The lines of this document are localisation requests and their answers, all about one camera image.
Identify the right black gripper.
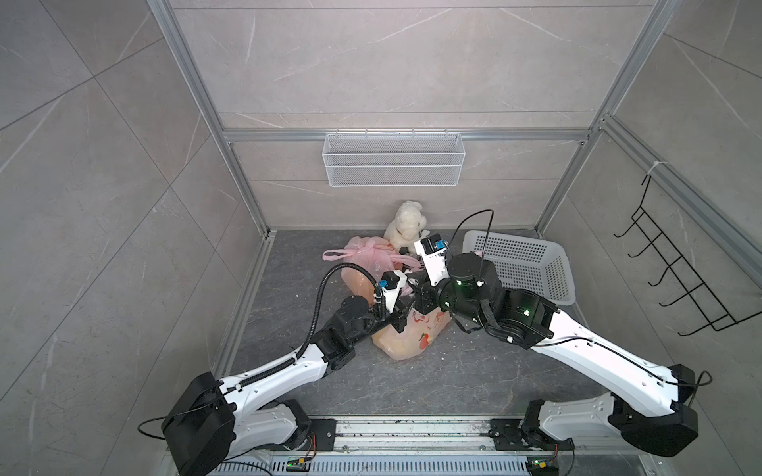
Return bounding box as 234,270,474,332
403,268,486,328

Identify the plain pink plastic bag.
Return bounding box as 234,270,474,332
372,309,452,361

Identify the pink plastic bag with print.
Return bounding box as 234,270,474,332
323,236,422,305

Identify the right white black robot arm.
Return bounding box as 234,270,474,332
413,248,700,457

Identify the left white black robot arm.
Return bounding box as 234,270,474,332
161,296,414,475

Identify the white plush toy dog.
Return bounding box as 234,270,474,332
383,200,430,256

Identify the white plastic basket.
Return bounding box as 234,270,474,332
462,230,577,307

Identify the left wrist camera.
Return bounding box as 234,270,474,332
378,270,408,313

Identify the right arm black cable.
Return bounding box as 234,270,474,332
447,208,714,409

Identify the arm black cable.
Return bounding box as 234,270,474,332
137,262,382,441
447,208,714,409

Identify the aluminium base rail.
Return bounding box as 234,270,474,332
204,416,674,475

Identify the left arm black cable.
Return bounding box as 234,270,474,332
137,262,382,441

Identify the black wire hook rack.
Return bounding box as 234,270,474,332
613,175,761,337

